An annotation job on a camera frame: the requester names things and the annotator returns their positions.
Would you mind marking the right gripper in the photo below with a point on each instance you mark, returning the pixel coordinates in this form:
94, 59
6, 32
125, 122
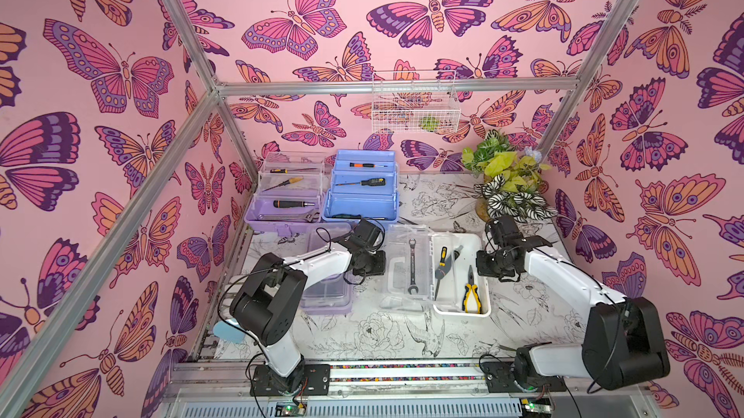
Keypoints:
492, 265

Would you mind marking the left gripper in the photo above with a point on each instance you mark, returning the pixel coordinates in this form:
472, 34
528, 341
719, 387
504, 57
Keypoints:
381, 269

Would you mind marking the white toolbox clear lid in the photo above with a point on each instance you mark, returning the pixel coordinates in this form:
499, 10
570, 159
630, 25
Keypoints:
433, 270

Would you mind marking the purple toolbox clear lid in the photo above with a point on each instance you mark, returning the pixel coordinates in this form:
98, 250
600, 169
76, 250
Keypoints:
331, 296

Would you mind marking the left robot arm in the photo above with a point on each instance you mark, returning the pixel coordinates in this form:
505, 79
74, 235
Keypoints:
265, 305

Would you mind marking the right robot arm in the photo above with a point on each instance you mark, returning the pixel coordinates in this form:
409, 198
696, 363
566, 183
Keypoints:
623, 342

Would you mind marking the silver combination wrench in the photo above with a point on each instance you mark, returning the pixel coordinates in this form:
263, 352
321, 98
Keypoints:
413, 286

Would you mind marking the potted leafy plant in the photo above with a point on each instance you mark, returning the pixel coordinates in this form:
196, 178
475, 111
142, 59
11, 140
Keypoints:
512, 178

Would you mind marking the blue open toolbox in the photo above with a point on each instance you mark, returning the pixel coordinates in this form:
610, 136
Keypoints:
356, 202

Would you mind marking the black yellow screwdriver in blue box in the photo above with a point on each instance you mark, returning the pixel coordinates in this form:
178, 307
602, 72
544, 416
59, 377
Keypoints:
374, 182

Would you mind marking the black orange screwdriver in white box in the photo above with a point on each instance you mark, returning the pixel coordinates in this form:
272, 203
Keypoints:
447, 258

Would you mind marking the back purple open toolbox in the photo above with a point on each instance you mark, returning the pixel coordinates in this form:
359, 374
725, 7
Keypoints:
287, 176

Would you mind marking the black orange screwdriver in purple box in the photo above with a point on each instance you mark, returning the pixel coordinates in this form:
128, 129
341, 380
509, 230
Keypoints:
292, 204

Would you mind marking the yellow handled pliers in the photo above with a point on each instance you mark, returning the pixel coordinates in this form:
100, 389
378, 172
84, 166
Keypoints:
471, 302

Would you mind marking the white wire basket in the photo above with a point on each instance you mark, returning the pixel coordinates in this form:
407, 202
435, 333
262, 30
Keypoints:
415, 106

